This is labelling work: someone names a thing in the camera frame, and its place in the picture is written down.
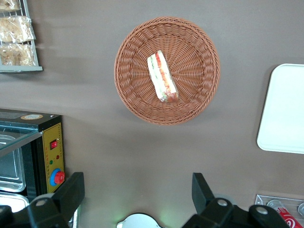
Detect steel pan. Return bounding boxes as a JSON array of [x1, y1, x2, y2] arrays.
[[0, 191, 30, 213], [0, 134, 27, 193]]

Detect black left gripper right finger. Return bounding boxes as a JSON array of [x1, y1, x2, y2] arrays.
[[181, 172, 290, 228]]

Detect round brown wicker basket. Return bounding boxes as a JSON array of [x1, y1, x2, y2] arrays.
[[114, 16, 221, 126]]

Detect clear acrylic holder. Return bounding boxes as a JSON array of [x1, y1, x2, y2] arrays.
[[254, 194, 304, 220]]

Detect white plastic tray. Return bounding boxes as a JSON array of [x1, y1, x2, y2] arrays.
[[256, 63, 304, 154]]

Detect black and yellow food warmer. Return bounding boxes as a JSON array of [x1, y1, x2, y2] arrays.
[[0, 108, 66, 202]]

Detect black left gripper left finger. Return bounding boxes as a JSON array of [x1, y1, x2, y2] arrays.
[[0, 171, 86, 228]]

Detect grey wire rack shelf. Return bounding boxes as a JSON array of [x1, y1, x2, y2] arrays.
[[0, 0, 44, 73]]

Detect plastic-wrapped sandwich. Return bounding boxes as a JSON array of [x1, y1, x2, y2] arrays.
[[147, 50, 179, 104]]

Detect red sachet packet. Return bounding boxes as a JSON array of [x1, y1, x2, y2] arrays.
[[275, 206, 304, 228]]

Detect packaged bread in clear bag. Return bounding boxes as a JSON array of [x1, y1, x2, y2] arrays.
[[0, 0, 21, 13], [0, 43, 36, 67], [0, 15, 36, 44]]

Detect white round lid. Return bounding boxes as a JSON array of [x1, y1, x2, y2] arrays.
[[116, 212, 162, 228]]

